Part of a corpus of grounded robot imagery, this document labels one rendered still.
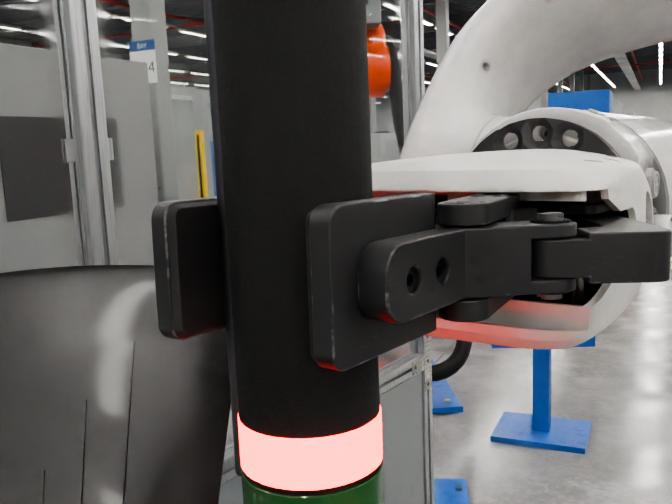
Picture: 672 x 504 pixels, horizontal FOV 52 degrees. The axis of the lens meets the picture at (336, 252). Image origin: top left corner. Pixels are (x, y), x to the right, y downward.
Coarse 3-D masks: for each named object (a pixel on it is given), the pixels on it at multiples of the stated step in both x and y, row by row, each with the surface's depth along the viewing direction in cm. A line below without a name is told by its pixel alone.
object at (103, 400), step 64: (0, 320) 29; (64, 320) 29; (128, 320) 30; (0, 384) 27; (64, 384) 27; (128, 384) 28; (192, 384) 28; (0, 448) 26; (64, 448) 26; (128, 448) 26; (192, 448) 26
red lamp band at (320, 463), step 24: (240, 432) 16; (360, 432) 15; (240, 456) 16; (264, 456) 15; (288, 456) 15; (312, 456) 15; (336, 456) 15; (360, 456) 15; (264, 480) 15; (288, 480) 15; (312, 480) 15; (336, 480) 15
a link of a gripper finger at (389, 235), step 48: (336, 240) 13; (384, 240) 14; (432, 240) 14; (480, 240) 16; (528, 240) 16; (336, 288) 13; (384, 288) 13; (432, 288) 14; (480, 288) 16; (528, 288) 16; (336, 336) 13; (384, 336) 14
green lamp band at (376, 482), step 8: (368, 480) 15; (376, 480) 16; (248, 488) 16; (256, 488) 15; (352, 488) 15; (360, 488) 15; (368, 488) 15; (376, 488) 16; (248, 496) 16; (256, 496) 15; (264, 496) 15; (272, 496) 15; (280, 496) 15; (288, 496) 15; (296, 496) 15; (304, 496) 15; (312, 496) 15; (320, 496) 15; (328, 496) 15; (336, 496) 15; (344, 496) 15; (352, 496) 15; (360, 496) 15; (368, 496) 15; (376, 496) 16
